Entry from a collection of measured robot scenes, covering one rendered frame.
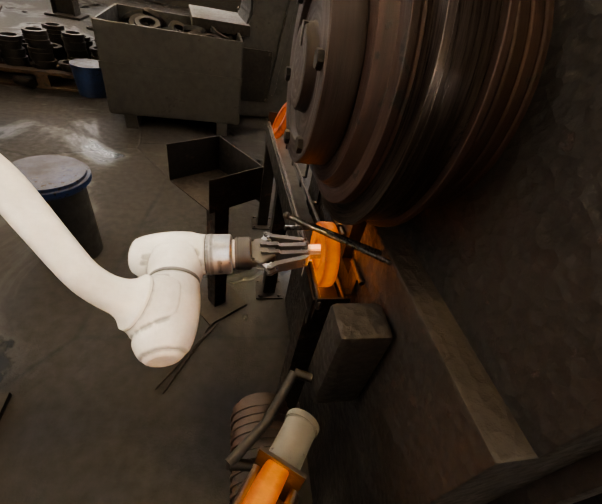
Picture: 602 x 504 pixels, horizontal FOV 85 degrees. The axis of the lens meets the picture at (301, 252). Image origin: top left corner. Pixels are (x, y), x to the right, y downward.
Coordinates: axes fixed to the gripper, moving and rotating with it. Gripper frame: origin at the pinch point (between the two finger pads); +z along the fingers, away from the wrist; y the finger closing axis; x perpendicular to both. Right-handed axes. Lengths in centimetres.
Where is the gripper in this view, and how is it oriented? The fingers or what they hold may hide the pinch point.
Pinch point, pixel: (322, 250)
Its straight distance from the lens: 76.6
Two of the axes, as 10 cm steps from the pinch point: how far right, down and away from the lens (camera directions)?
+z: 9.9, -0.3, 1.7
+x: 0.9, -7.5, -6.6
